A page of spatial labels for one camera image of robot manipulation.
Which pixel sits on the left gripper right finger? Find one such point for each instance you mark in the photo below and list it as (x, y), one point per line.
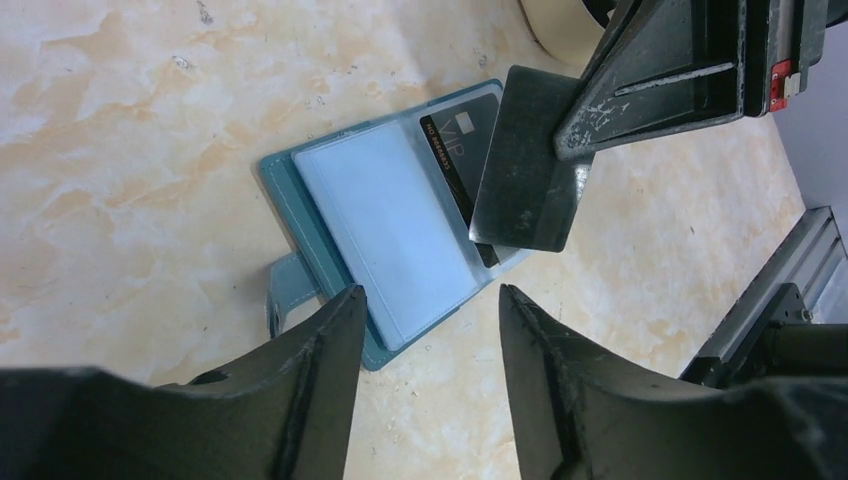
(579, 411)

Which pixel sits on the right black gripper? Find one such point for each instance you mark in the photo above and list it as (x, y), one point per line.
(666, 67)

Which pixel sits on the black credit card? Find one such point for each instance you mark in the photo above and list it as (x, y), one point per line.
(528, 197)

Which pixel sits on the dark card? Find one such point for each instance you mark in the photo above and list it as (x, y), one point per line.
(455, 134)

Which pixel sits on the blue leather card holder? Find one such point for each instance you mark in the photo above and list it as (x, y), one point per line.
(361, 210)

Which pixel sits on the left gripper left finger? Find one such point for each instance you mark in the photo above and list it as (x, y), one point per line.
(282, 411)

